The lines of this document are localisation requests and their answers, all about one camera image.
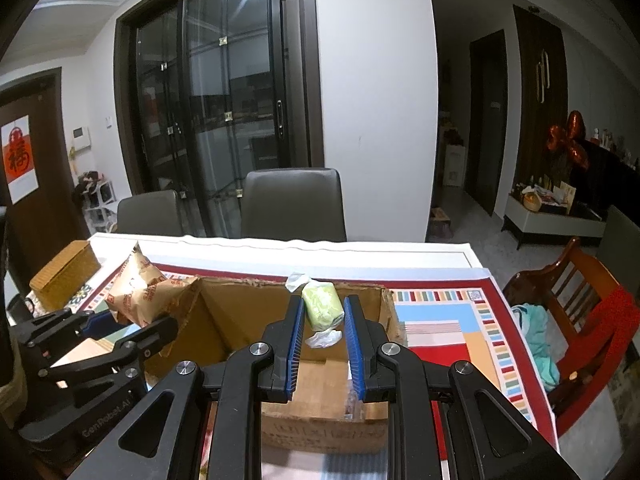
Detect red cloth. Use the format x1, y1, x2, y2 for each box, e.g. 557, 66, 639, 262
577, 287, 640, 391

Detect white low cabinet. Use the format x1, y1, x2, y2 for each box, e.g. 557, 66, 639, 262
502, 192, 608, 251

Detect brown wooden door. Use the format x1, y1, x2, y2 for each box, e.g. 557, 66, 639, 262
0, 67, 91, 286

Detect woven brown basket box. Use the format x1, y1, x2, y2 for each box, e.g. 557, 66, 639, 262
29, 240, 101, 311

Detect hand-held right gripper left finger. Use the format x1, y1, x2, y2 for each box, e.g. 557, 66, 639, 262
67, 295, 306, 480

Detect small floor box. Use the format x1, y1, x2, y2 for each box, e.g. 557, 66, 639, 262
431, 207, 453, 238

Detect green candy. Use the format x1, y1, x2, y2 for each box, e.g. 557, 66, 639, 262
286, 272, 346, 348

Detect red white door poster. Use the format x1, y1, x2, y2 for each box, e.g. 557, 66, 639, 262
1, 115, 38, 205

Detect black mug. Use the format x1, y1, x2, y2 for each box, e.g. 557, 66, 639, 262
7, 294, 38, 323

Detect red foil balloons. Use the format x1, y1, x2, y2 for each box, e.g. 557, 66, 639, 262
547, 110, 591, 168

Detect white cube shelf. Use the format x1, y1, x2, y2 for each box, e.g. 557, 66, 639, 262
75, 170, 118, 233

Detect gold brown snack packet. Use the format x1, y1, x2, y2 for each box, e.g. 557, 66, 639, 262
107, 240, 198, 328

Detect red wooden chair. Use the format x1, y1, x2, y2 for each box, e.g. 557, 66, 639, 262
502, 236, 640, 436

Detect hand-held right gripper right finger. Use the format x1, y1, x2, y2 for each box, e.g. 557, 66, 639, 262
344, 295, 583, 480

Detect wide grey dining chair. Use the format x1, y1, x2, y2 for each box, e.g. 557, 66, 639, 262
240, 168, 348, 242

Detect dark tall cabinet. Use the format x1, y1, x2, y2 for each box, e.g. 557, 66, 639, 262
515, 5, 568, 201

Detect brown cardboard box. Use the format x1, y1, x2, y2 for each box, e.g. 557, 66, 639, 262
142, 275, 407, 453

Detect teal cloth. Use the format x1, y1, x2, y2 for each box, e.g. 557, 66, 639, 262
512, 302, 561, 388

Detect colourful geometric tablecloth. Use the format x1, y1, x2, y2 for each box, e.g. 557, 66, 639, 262
75, 260, 558, 480

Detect black glass sliding door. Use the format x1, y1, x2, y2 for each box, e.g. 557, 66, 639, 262
115, 0, 321, 241

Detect small grey dining chair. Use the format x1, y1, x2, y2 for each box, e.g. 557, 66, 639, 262
116, 190, 183, 236

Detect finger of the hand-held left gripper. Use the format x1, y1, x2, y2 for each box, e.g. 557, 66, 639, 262
42, 316, 179, 391
10, 308, 118, 361

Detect white paper bag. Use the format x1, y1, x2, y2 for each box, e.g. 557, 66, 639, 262
445, 145, 468, 188

